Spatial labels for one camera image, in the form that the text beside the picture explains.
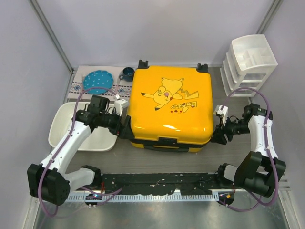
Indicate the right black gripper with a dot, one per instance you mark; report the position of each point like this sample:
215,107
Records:
219,137

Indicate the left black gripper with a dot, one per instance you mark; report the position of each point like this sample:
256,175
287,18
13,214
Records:
123,131

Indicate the yellow Pikachu hard suitcase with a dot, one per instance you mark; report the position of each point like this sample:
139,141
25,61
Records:
171,107

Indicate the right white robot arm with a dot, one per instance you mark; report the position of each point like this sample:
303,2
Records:
261,170

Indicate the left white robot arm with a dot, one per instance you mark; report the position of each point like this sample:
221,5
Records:
48,180

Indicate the white square tray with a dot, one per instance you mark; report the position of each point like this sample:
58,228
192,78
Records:
100,140

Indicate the patterned white placemat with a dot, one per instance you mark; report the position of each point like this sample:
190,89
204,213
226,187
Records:
121,87

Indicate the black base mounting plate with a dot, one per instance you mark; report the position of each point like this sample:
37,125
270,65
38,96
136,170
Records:
160,184

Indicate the dark blue ceramic cup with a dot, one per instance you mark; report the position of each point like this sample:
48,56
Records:
127,74

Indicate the blue polka dot plate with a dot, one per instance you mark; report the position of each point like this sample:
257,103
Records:
102,80

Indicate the white plastic drawer organizer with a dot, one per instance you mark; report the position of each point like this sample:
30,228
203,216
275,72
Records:
248,63

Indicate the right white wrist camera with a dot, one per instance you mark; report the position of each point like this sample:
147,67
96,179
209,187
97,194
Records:
221,111

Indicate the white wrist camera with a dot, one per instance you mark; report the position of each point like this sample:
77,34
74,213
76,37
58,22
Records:
221,111
121,107

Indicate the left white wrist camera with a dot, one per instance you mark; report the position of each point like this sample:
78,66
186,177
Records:
121,107

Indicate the white slotted cable duct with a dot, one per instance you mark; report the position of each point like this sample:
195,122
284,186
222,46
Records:
175,197

